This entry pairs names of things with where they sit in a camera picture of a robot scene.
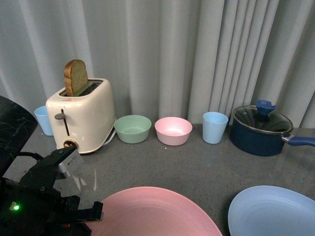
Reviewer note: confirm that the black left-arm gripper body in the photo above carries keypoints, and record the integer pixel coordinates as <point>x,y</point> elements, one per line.
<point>28,203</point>

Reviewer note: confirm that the pink plate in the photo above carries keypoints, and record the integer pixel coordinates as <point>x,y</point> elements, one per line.
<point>152,211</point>

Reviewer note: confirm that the green bowl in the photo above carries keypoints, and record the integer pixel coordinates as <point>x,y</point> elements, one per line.
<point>133,129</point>

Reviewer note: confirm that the slice of brown bread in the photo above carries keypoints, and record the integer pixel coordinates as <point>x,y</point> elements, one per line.
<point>75,77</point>

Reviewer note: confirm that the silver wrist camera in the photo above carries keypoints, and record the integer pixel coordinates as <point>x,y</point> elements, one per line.
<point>69,165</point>

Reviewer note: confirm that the light blue cup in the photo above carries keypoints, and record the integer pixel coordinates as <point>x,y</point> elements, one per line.
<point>214,124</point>
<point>42,118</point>

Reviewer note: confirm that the light blue plate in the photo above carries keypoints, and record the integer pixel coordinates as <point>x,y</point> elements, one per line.
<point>271,211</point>

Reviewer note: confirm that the pink bowl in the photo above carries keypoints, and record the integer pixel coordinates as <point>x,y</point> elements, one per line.
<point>173,131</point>

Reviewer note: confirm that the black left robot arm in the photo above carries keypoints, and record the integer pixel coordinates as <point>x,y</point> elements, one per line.
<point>16,127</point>

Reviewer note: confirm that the grey curtain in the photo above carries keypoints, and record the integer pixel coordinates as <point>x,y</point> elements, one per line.
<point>165,57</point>

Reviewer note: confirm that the glass lid with blue knob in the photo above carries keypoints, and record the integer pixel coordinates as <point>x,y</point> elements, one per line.
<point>262,117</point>

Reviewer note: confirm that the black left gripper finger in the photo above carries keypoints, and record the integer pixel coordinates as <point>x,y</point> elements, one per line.
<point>93,214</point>

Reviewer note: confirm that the dark blue saucepan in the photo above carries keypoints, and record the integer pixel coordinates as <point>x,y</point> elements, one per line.
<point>264,143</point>

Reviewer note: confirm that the cream toaster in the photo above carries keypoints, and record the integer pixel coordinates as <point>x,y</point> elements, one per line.
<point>85,121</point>

